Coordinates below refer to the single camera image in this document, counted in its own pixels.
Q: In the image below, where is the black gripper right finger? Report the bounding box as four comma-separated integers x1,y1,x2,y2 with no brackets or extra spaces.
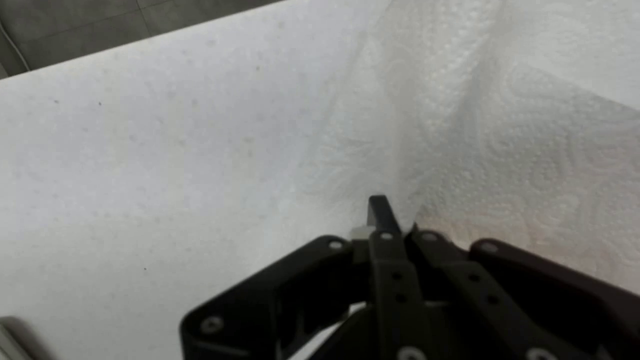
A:
405,230,640,360

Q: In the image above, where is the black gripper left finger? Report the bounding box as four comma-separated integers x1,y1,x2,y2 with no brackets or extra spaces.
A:
180,195,427,360

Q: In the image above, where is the white paper towel sheet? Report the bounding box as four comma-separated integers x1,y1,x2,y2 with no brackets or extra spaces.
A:
272,0,640,289

